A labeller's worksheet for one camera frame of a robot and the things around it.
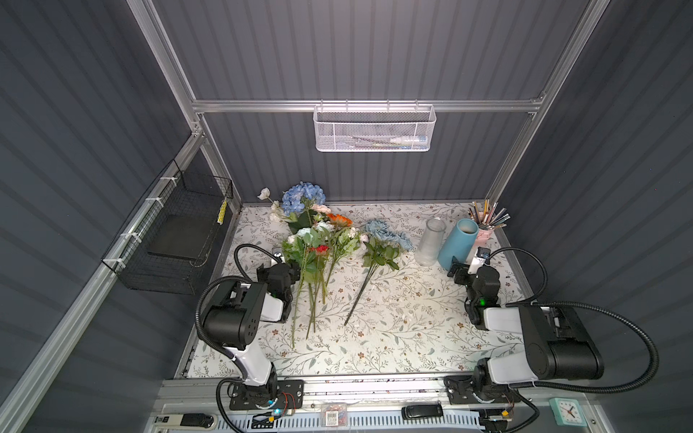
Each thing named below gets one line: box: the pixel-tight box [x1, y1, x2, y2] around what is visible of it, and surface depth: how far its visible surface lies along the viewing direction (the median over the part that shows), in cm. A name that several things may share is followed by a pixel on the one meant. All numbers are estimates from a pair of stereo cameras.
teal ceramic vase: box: [437, 218, 480, 271], surface depth 91 cm
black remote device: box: [401, 404, 444, 420], surface depth 70 cm
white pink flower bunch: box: [281, 220, 365, 350], surface depth 96 cm
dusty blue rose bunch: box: [344, 219, 415, 327], surface depth 98 cm
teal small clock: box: [548, 396, 588, 428], surface depth 71 cm
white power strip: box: [151, 413, 218, 430], surface depth 69 cm
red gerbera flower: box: [304, 244, 330, 340], surface depth 96 cm
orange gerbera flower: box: [323, 212, 354, 304], surface depth 101 cm
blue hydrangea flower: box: [281, 181, 326, 217], surface depth 107 cm
